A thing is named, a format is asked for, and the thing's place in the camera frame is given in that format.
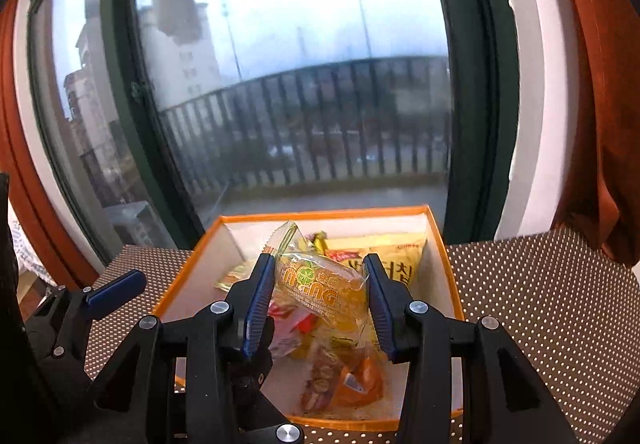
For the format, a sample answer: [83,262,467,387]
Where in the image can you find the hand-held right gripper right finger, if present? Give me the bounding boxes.
[362,251,566,444]

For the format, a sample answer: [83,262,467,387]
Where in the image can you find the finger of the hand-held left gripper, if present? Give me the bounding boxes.
[47,269,147,325]

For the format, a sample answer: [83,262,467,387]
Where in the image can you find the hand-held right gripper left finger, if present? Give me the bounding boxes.
[90,251,277,444]

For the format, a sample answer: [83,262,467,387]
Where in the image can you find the red snack packet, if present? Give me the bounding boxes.
[267,301,318,357]

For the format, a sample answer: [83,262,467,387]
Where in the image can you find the large yellow chip bag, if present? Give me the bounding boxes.
[325,233,432,297]

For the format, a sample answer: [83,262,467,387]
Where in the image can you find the yellow cartoon snack packet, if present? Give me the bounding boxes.
[292,324,381,362]

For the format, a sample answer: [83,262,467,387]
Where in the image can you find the orange cardboard box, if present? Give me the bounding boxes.
[152,205,466,432]

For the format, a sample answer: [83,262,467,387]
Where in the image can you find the yellow clear fruit-print packet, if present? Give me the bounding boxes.
[274,248,372,336]

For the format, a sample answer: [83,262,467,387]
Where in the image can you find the orange clear pastry packet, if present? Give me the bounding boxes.
[299,343,390,419]

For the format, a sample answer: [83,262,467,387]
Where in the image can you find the white printed plastic bag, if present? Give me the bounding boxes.
[10,219,51,287]

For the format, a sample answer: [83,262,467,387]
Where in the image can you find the rust orange curtain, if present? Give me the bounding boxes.
[542,0,640,267]
[0,0,96,290]

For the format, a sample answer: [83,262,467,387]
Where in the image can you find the dark balcony railing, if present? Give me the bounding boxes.
[80,52,451,197]

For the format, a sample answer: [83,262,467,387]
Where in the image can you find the white apartment building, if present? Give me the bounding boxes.
[142,0,221,100]

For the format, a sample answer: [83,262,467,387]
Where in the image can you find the tall light pole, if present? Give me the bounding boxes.
[220,0,243,82]
[350,0,373,60]

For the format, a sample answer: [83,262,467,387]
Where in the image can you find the dark green window frame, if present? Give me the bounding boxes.
[27,0,521,265]

